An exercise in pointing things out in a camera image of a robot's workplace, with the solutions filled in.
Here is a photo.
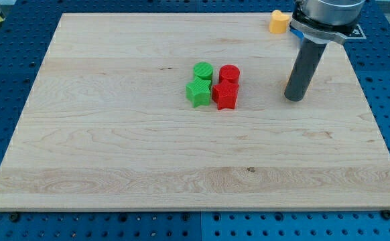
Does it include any yellow heart block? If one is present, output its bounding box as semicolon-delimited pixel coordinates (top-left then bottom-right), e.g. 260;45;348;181
269;10;290;34

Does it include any red cylinder block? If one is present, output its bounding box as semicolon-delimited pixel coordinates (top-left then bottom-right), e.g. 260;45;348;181
218;64;241;84

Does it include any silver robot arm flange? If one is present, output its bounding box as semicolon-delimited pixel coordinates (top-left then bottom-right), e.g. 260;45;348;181
289;0;365;44

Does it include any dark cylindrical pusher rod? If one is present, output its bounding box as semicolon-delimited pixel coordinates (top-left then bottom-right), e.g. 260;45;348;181
284;38;327;102

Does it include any red star block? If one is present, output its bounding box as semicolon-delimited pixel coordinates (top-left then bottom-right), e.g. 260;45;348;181
212;80;239;110

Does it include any light wooden board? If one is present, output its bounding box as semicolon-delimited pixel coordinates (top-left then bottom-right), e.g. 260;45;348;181
0;13;390;212

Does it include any green star block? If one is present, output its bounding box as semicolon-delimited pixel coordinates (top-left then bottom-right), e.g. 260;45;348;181
186;77;212;108

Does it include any green cylinder block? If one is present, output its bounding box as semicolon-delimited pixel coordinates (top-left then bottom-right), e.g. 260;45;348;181
193;62;214;80

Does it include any blue hexagon block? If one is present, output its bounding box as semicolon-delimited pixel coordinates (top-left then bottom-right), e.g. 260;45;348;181
289;27;304;42

